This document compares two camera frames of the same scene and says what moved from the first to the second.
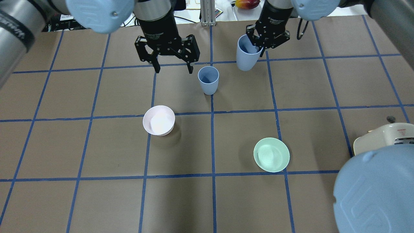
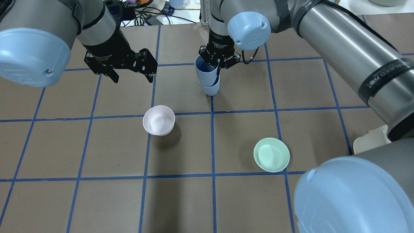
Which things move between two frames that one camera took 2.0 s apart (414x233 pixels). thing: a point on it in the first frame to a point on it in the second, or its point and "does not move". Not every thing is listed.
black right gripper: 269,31 to 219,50
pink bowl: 159,120 does not move
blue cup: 247,55 to 207,73
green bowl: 271,154 does not move
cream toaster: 392,133 does not move
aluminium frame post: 208,13 does not move
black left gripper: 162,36 to 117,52
